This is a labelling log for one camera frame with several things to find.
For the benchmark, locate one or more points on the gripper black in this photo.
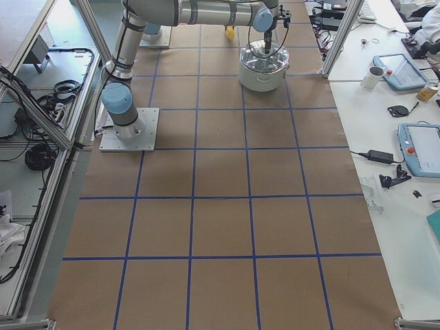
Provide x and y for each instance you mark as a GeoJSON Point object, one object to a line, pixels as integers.
{"type": "Point", "coordinates": [267, 37]}

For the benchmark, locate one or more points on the yellow corn cob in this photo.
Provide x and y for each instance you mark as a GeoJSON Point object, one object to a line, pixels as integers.
{"type": "Point", "coordinates": [229, 32]}

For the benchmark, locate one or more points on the white mug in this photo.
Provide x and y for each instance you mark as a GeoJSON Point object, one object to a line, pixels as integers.
{"type": "Point", "coordinates": [372, 77]}

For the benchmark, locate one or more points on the teach pendant upper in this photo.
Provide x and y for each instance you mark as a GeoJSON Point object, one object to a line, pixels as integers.
{"type": "Point", "coordinates": [405, 74]}

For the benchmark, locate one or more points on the teach pendant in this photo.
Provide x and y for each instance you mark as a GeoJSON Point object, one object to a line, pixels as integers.
{"type": "Point", "coordinates": [405, 74]}
{"type": "Point", "coordinates": [420, 146]}

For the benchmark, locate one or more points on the black power adapter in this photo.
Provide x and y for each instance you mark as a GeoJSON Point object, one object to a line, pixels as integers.
{"type": "Point", "coordinates": [380, 156]}

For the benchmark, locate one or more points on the aluminium frame post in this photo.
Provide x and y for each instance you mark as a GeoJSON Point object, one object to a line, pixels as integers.
{"type": "Point", "coordinates": [341, 36]}

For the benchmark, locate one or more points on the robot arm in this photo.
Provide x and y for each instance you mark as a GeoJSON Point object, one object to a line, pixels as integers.
{"type": "Point", "coordinates": [147, 23]}
{"type": "Point", "coordinates": [190, 37]}

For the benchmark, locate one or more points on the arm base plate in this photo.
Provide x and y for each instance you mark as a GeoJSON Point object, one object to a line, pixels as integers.
{"type": "Point", "coordinates": [159, 40]}
{"type": "Point", "coordinates": [139, 136]}

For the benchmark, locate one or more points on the glass pot lid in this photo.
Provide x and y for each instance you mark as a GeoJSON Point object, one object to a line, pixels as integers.
{"type": "Point", "coordinates": [253, 57]}

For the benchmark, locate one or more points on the pale green cooking pot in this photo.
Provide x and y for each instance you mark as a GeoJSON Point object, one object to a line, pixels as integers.
{"type": "Point", "coordinates": [260, 82]}

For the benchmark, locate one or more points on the teach pendant lower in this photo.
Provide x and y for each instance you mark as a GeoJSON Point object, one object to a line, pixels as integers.
{"type": "Point", "coordinates": [420, 146]}

